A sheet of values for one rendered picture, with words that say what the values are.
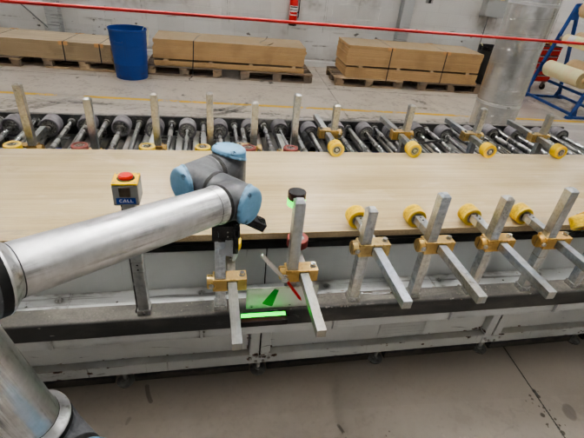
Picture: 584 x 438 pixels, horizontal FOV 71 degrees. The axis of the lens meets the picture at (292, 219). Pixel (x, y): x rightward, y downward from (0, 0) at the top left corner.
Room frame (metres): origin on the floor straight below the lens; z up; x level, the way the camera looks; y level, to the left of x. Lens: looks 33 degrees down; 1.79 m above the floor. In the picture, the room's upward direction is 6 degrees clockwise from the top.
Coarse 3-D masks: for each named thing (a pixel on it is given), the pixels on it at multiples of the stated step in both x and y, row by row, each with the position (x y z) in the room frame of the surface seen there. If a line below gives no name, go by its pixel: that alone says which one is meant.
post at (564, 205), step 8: (568, 192) 1.35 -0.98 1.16; (576, 192) 1.34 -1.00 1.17; (560, 200) 1.36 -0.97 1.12; (568, 200) 1.34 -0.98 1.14; (560, 208) 1.35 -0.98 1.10; (568, 208) 1.34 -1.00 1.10; (552, 216) 1.36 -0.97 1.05; (560, 216) 1.34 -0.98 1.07; (552, 224) 1.35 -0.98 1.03; (560, 224) 1.34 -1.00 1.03; (544, 232) 1.36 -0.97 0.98; (552, 232) 1.34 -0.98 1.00; (536, 248) 1.36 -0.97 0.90; (536, 256) 1.34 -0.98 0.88; (544, 256) 1.34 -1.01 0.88; (536, 264) 1.34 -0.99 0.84; (520, 280) 1.36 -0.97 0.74
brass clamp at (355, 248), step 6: (372, 240) 1.20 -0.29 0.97; (378, 240) 1.20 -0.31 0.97; (354, 246) 1.16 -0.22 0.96; (360, 246) 1.15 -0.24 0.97; (366, 246) 1.16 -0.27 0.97; (372, 246) 1.16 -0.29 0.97; (378, 246) 1.17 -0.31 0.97; (384, 246) 1.17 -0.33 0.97; (390, 246) 1.18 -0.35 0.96; (354, 252) 1.15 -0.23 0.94; (360, 252) 1.15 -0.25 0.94; (366, 252) 1.16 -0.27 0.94; (384, 252) 1.18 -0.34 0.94
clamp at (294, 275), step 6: (300, 264) 1.14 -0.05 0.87; (306, 264) 1.15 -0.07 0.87; (282, 270) 1.10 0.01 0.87; (288, 270) 1.10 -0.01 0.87; (294, 270) 1.11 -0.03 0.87; (300, 270) 1.11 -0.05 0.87; (306, 270) 1.11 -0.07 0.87; (312, 270) 1.12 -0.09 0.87; (288, 276) 1.10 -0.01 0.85; (294, 276) 1.10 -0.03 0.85; (312, 276) 1.12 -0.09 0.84
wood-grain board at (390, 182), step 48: (0, 192) 1.36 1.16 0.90; (48, 192) 1.39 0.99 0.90; (96, 192) 1.43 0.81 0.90; (144, 192) 1.47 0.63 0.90; (336, 192) 1.65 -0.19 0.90; (384, 192) 1.70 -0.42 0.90; (432, 192) 1.75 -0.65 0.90; (480, 192) 1.81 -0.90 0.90; (528, 192) 1.87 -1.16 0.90; (0, 240) 1.07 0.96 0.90; (192, 240) 1.21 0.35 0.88
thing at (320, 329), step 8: (304, 280) 1.07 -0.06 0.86; (304, 288) 1.03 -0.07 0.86; (312, 288) 1.04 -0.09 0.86; (304, 296) 1.02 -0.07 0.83; (312, 296) 1.00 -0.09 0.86; (312, 304) 0.96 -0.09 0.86; (312, 312) 0.93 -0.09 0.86; (320, 312) 0.93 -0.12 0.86; (312, 320) 0.91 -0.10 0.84; (320, 320) 0.90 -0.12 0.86; (320, 328) 0.86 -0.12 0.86; (320, 336) 0.86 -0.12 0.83
